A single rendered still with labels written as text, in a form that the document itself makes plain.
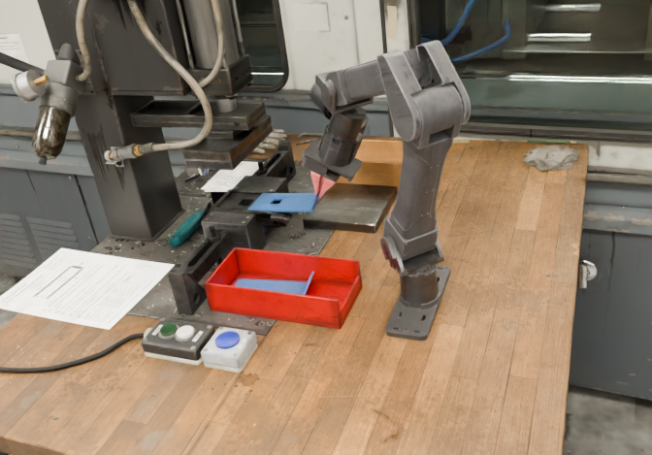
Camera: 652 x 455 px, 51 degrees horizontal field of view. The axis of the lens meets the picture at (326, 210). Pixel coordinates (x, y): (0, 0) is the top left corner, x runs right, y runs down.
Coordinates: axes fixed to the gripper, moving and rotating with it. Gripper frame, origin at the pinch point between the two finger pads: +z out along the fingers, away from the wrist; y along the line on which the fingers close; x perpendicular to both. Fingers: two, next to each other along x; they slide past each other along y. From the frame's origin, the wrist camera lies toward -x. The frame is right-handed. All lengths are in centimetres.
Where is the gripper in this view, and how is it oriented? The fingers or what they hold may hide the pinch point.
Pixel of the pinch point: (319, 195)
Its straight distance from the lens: 131.5
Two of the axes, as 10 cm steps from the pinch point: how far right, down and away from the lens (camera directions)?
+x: -3.5, 4.8, -8.0
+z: -2.9, 7.6, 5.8
